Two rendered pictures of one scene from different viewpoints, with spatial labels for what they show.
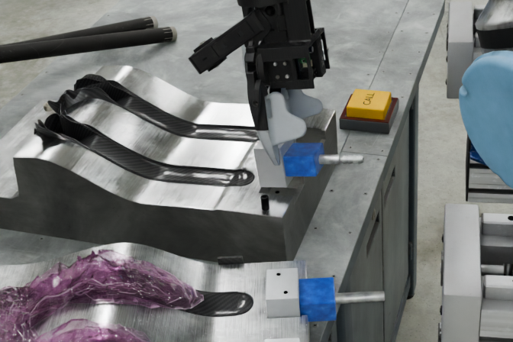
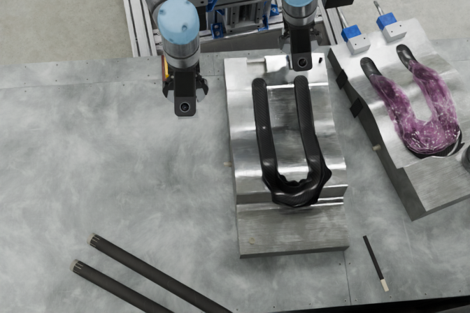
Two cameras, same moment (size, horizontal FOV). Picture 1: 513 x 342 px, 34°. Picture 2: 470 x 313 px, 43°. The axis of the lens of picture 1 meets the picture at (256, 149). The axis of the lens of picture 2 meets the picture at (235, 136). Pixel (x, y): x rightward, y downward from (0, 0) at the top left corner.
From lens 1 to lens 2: 1.67 m
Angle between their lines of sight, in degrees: 69
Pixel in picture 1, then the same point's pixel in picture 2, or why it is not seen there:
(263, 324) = (373, 49)
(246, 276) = (350, 65)
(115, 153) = (309, 147)
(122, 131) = (294, 149)
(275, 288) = (364, 42)
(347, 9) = (22, 126)
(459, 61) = not seen: outside the picture
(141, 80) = (244, 161)
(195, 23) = (59, 236)
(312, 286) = (351, 34)
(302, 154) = not seen: hidden behind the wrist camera
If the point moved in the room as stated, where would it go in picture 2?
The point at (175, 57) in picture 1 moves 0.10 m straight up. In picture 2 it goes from (122, 222) to (115, 212)
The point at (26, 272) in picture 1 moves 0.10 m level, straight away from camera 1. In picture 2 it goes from (395, 151) to (370, 179)
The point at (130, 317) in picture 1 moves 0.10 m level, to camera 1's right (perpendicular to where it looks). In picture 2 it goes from (406, 84) to (385, 54)
